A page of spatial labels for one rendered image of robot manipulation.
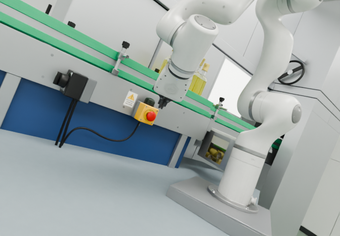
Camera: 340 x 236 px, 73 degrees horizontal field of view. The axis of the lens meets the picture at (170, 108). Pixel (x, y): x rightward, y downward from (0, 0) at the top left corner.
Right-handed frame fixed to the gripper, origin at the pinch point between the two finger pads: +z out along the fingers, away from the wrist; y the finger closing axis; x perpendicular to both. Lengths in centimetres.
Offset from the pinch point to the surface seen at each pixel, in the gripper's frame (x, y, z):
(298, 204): 47, 148, 92
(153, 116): 1.8, -0.5, 10.8
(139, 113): 1.8, -5.5, 12.4
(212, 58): 74, 24, 19
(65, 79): -7.1, -31.0, 0.6
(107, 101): 1.0, -18.7, 12.2
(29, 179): -38.3, -22.5, 0.9
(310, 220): 129, 319, 237
